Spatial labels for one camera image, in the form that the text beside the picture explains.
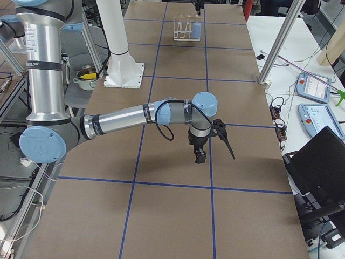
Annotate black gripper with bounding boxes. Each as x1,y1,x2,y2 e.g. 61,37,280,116
188,131,209,164
196,0,202,15

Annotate light blue plastic cup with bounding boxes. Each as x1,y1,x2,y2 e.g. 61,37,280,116
190,22,201,39

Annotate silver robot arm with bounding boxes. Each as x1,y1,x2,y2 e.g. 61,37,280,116
15,1,219,163

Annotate black laptop on stand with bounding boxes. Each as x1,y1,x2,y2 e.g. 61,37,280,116
282,125,345,224

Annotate blue teach pendant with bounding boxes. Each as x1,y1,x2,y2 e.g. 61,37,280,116
298,104,344,140
296,72,330,104

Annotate white enamel pot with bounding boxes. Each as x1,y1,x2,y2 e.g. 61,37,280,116
73,65,98,91

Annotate white wire cup holder rack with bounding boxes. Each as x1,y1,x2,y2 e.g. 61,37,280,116
173,15,203,42

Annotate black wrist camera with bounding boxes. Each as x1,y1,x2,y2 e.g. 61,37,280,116
209,119,227,140

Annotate black camera cable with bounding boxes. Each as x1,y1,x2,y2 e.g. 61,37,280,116
154,99,236,160

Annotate aluminium frame post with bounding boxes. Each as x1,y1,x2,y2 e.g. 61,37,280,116
257,0,305,90

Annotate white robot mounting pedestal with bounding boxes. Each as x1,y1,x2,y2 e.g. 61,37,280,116
96,0,145,88

